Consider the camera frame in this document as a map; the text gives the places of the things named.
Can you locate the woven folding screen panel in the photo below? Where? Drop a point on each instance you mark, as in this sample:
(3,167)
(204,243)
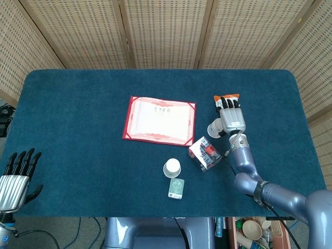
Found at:
(246,33)
(311,64)
(20,52)
(166,33)
(77,33)

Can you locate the clear plastic product box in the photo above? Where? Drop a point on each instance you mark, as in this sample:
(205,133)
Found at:
(205,154)

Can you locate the blue carpet table mat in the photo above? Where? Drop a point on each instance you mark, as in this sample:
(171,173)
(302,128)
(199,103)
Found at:
(77,142)

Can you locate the black floor equipment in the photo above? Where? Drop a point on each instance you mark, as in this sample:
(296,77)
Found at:
(3,124)

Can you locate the green tissue pack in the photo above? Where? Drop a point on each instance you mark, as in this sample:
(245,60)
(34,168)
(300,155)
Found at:
(176,188)

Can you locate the red certificate folder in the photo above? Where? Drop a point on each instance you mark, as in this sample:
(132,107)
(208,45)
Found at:
(160,122)

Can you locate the grey-blue robot torso base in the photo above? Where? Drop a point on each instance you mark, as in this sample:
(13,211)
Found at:
(145,230)

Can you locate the beige bowl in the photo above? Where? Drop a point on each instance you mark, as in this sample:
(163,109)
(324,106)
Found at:
(251,229)

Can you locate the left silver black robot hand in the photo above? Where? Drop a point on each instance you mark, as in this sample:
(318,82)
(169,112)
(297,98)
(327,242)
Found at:
(11,192)

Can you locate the blue printed can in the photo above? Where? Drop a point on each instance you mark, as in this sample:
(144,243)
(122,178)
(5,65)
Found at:
(220,227)

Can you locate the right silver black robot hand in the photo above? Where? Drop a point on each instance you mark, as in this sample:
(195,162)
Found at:
(233,118)

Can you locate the brown storage crate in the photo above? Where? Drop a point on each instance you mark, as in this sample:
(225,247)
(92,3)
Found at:
(232,233)

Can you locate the orange white snack packet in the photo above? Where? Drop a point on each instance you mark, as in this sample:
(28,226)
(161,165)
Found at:
(225,98)

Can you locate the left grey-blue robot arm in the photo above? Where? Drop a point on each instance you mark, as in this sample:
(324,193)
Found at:
(3,233)

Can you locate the white cup blue flower print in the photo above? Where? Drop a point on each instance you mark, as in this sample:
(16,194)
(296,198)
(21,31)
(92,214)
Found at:
(214,128)

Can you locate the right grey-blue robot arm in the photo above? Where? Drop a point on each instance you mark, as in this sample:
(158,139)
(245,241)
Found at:
(285,199)

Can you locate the white cup green flower print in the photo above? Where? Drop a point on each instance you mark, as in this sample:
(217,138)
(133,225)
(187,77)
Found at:
(172,167)

